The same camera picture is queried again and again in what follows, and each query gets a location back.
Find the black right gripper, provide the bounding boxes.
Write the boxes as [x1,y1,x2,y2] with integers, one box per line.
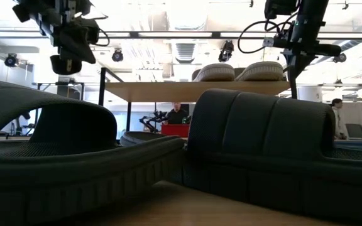
[273,36,343,81]

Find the ceiling light track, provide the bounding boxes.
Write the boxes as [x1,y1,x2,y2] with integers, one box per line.
[0,30,362,41]

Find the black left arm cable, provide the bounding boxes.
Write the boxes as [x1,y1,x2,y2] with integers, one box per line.
[83,12,111,47]

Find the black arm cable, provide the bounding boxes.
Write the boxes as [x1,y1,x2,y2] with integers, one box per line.
[83,12,111,47]
[237,12,297,55]

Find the wooden shelf with black frame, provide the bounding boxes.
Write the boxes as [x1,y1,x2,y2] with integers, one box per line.
[97,67,299,132]

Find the grey office chair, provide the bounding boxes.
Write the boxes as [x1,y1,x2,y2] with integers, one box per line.
[345,123,362,141]

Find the black background stand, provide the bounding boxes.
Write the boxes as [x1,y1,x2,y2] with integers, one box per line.
[9,110,40,139]

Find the blue mat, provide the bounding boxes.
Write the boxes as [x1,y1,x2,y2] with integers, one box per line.
[333,139,362,152]

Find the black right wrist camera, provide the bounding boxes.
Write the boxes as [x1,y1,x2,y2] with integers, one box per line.
[263,0,299,20]

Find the dark grey rubber slide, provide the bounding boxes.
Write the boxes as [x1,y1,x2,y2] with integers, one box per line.
[168,87,362,224]
[0,77,187,225]

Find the person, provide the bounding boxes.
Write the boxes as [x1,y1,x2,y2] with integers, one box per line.
[163,102,190,126]
[330,98,348,141]

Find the red box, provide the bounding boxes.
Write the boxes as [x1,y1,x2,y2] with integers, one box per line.
[160,124,190,138]

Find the light grey rubber slide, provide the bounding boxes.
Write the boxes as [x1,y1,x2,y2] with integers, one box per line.
[191,63,236,83]
[234,60,285,82]

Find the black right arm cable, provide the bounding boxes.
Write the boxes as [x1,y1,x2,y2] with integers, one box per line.
[237,12,297,55]

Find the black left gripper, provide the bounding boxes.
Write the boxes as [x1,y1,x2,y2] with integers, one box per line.
[12,0,102,77]

